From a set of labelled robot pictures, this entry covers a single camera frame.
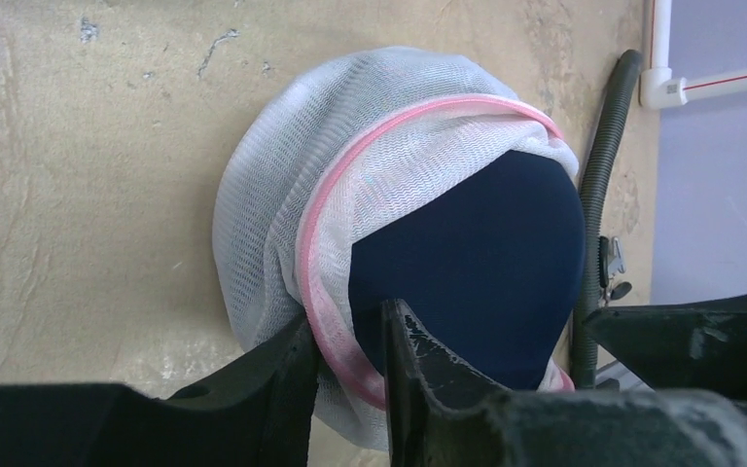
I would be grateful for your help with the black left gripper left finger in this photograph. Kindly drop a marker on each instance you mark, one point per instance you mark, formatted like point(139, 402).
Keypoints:
point(256, 411)

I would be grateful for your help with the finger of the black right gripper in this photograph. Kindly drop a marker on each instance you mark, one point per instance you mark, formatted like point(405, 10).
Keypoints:
point(699, 345)

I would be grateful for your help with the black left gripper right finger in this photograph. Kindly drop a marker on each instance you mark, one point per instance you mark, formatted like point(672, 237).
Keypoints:
point(443, 412)

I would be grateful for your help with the navy blue bra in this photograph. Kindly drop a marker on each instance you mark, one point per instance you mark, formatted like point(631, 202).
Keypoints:
point(492, 269)

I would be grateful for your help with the small pink-zip mesh bag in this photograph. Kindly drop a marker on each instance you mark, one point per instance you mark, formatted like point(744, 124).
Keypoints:
point(348, 148)

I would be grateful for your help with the small metal clamp tool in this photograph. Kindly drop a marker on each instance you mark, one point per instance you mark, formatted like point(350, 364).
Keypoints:
point(611, 264)

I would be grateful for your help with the white PVC pipe rack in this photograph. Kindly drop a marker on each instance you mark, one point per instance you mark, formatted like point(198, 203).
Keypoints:
point(694, 50)

